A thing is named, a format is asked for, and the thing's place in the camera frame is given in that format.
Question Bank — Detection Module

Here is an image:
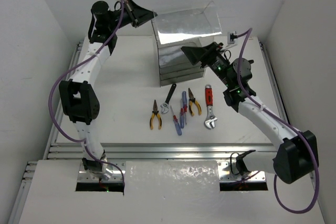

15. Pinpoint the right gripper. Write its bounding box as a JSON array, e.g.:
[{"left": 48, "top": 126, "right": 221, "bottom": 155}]
[{"left": 182, "top": 41, "right": 234, "bottom": 88}]

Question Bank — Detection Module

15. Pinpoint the clear acrylic box cover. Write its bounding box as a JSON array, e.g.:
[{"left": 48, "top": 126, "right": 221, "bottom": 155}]
[{"left": 151, "top": 1, "right": 222, "bottom": 82}]

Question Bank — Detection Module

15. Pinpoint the red handle adjustable wrench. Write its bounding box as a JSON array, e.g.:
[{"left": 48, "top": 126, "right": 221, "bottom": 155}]
[{"left": 204, "top": 84, "right": 217, "bottom": 130}]

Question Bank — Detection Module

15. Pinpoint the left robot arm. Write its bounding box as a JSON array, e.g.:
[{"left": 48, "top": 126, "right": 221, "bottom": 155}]
[{"left": 59, "top": 0, "right": 157, "bottom": 180}]

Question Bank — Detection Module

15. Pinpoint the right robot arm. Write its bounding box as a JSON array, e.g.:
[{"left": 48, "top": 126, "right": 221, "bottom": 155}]
[{"left": 181, "top": 42, "right": 319, "bottom": 184}]

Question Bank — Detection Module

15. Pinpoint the smoky top tray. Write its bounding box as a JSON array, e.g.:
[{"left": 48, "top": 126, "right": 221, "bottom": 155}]
[{"left": 158, "top": 40, "right": 201, "bottom": 71}]

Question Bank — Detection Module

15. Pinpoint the smoky tray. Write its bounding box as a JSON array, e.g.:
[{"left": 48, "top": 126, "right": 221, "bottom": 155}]
[
  {"left": 158, "top": 40, "right": 201, "bottom": 71},
  {"left": 160, "top": 67, "right": 205, "bottom": 79},
  {"left": 160, "top": 72, "right": 204, "bottom": 87}
]

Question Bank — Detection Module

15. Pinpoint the smoky middle tray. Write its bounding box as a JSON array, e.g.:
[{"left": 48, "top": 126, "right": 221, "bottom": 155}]
[{"left": 160, "top": 67, "right": 205, "bottom": 79}]

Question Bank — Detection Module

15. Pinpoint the smoky bottom tray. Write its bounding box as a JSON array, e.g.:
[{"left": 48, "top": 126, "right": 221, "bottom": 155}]
[{"left": 160, "top": 72, "right": 204, "bottom": 87}]

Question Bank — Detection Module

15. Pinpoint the yellow pliers right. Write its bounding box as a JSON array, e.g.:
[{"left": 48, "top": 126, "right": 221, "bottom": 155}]
[{"left": 188, "top": 88, "right": 202, "bottom": 116}]

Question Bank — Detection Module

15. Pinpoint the red blue small screwdriver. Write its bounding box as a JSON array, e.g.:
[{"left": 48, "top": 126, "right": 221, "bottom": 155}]
[{"left": 180, "top": 99, "right": 185, "bottom": 129}]

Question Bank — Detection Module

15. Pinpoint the red clear screwdriver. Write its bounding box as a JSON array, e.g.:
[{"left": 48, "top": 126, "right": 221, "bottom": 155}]
[{"left": 170, "top": 106, "right": 182, "bottom": 136}]

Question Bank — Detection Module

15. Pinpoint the yellow long-nose pliers left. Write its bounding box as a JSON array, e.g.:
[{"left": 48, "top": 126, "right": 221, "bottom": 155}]
[{"left": 150, "top": 100, "right": 162, "bottom": 130}]

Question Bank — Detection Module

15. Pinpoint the blue handle screwdriver long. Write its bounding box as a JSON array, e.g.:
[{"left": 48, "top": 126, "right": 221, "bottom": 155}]
[{"left": 182, "top": 91, "right": 187, "bottom": 125}]

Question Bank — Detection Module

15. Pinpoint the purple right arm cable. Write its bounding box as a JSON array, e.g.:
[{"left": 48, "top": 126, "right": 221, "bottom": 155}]
[{"left": 228, "top": 27, "right": 321, "bottom": 214}]

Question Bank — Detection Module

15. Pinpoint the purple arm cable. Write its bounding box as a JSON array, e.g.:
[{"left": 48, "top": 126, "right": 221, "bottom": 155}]
[
  {"left": 228, "top": 27, "right": 321, "bottom": 214},
  {"left": 48, "top": 0, "right": 127, "bottom": 185}
]

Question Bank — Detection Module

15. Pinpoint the black handle adjustable wrench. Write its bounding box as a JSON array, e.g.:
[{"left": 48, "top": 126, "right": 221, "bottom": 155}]
[{"left": 160, "top": 83, "right": 176, "bottom": 114}]

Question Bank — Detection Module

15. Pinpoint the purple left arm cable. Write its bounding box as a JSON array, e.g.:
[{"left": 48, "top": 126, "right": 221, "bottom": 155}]
[{"left": 48, "top": 0, "right": 127, "bottom": 185}]

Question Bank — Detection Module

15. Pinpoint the aluminium frame rail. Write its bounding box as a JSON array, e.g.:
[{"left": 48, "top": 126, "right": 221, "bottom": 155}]
[{"left": 9, "top": 36, "right": 276, "bottom": 223}]

